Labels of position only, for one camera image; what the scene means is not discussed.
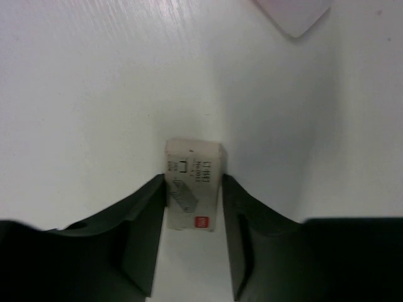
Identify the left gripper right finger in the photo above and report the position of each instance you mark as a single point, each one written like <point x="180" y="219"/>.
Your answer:
<point x="264" y="247"/>

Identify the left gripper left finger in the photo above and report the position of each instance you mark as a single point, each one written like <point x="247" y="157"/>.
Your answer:
<point x="137" y="221"/>

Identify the lilac glue stick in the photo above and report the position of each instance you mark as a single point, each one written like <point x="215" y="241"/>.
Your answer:
<point x="294" y="17"/>

